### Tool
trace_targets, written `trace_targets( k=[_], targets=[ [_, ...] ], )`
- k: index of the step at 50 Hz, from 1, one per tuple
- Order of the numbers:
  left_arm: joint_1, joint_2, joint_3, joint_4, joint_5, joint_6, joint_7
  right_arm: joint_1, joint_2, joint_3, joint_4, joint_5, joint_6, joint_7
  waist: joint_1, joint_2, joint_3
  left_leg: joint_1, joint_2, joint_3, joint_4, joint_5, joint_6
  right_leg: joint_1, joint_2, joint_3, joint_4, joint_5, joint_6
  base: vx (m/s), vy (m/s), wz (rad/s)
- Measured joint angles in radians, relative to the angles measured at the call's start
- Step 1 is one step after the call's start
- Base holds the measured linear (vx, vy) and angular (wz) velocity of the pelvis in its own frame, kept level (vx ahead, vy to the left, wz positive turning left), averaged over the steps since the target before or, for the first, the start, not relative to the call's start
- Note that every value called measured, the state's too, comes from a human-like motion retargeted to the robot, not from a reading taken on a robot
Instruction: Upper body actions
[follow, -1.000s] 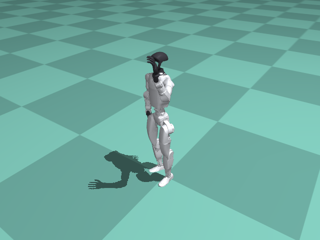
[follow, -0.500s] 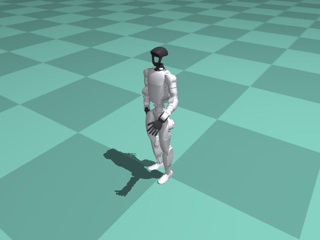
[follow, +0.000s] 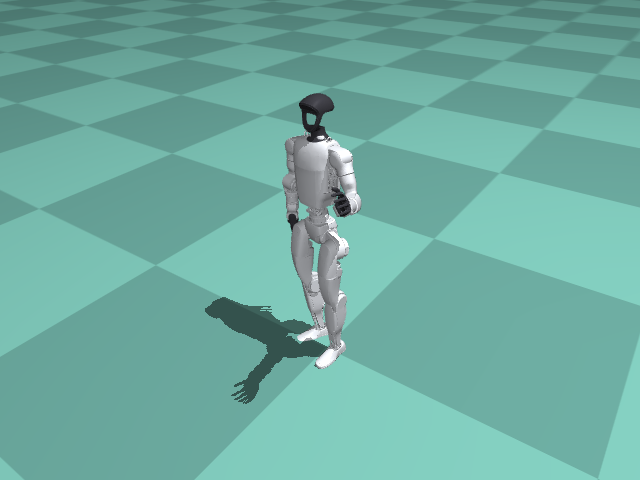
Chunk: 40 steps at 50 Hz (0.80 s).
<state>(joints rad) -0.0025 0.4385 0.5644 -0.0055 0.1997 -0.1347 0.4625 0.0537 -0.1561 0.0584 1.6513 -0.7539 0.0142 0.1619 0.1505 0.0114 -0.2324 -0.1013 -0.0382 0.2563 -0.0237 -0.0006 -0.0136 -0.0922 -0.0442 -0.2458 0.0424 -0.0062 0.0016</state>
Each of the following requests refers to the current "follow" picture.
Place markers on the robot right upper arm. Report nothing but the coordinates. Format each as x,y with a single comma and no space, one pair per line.
289,179

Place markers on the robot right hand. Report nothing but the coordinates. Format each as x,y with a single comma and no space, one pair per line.
292,220

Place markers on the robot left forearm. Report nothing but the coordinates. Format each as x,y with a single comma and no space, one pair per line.
355,203

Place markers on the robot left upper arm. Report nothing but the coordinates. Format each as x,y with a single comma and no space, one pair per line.
342,160

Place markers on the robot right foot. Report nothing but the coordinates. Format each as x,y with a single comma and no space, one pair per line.
312,333

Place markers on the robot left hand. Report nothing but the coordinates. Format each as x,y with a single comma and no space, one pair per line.
342,203

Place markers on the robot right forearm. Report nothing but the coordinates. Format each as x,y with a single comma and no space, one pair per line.
292,202

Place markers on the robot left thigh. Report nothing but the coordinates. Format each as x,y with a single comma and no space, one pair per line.
329,271

